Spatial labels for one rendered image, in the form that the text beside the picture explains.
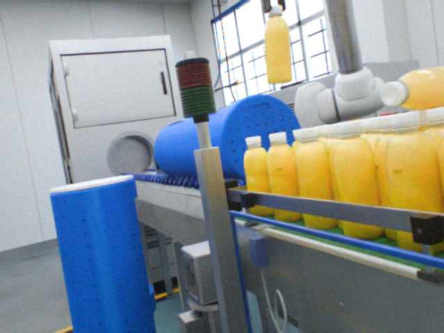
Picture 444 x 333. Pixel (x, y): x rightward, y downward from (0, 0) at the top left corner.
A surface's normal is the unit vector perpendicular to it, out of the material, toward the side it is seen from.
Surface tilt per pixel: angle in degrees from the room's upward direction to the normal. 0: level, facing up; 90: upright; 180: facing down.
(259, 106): 90
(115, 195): 90
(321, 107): 91
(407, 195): 90
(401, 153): 78
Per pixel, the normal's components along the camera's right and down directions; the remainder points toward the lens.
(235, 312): 0.38, -0.01
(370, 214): -0.91, 0.17
